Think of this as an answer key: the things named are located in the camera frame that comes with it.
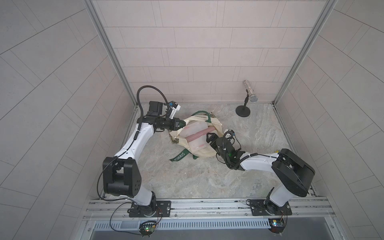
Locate cream canvas tote bag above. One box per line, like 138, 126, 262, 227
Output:
170, 111, 223, 162

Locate translucent white pencil case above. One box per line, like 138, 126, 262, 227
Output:
188, 136, 210, 153
179, 122, 209, 139

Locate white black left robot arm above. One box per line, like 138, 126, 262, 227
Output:
99, 99, 186, 217

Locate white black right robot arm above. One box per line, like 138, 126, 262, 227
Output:
207, 131, 316, 217

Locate translucent pink pencil case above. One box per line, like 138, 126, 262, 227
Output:
186, 126, 216, 142

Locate silver microphone on stand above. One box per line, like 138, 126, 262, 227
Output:
236, 80, 259, 118

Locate right green circuit board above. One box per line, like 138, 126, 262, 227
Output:
269, 219, 286, 234

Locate green circuit board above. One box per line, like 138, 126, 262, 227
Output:
139, 221, 157, 237
269, 219, 286, 234

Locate left green circuit board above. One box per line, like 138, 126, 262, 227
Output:
139, 221, 157, 237

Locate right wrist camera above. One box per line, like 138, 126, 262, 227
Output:
223, 130, 236, 141

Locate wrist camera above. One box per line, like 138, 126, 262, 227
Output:
166, 101, 181, 119
223, 130, 236, 141

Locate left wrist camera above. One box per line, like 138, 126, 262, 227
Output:
166, 101, 181, 119

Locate aluminium mounting rail frame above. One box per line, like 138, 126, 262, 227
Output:
75, 197, 346, 240

